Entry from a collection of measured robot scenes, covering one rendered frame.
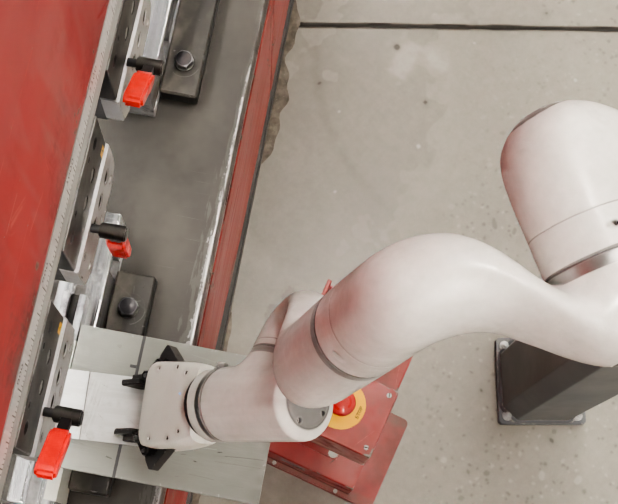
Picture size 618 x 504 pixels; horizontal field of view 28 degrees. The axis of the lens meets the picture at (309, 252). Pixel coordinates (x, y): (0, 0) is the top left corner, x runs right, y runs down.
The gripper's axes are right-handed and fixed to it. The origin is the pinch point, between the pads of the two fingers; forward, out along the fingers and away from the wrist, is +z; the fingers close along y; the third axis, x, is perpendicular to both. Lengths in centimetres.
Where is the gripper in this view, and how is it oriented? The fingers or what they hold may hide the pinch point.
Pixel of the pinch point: (135, 408)
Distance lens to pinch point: 156.3
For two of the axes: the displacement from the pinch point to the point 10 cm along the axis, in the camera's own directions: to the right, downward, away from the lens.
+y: -1.2, 9.6, -2.6
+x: 7.3, 2.6, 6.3
